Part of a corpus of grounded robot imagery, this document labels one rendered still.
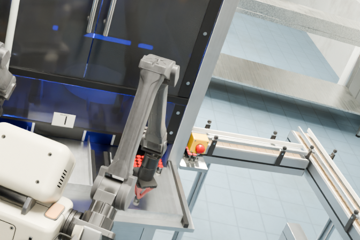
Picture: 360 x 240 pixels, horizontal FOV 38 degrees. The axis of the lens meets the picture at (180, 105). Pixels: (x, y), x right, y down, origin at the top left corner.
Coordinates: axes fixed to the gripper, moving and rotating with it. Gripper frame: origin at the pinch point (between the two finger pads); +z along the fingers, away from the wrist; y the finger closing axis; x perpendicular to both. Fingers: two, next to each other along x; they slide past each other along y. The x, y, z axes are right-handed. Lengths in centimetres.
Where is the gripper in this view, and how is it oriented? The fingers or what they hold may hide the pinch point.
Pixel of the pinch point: (138, 194)
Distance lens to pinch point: 199.8
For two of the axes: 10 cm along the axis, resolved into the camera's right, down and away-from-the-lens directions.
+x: -8.7, -0.3, -4.9
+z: -3.1, 8.2, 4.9
